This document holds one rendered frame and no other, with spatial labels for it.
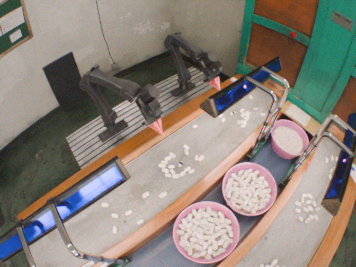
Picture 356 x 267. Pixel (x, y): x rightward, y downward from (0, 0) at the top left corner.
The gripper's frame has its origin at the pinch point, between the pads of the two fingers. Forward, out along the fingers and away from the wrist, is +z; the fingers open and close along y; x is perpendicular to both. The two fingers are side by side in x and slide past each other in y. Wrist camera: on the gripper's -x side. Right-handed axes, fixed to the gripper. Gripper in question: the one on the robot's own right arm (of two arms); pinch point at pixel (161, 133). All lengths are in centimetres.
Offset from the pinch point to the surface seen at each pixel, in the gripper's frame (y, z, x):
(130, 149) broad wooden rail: -14.1, -1.3, 13.0
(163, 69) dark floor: 122, -70, 172
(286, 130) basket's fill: 64, 39, -17
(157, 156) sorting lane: -5.5, 8.7, 7.6
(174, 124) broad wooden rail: 13.3, 0.6, 11.4
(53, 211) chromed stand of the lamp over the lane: -49, -2, -33
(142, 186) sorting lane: -20.5, 15.2, 2.1
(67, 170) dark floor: -68, -13, 124
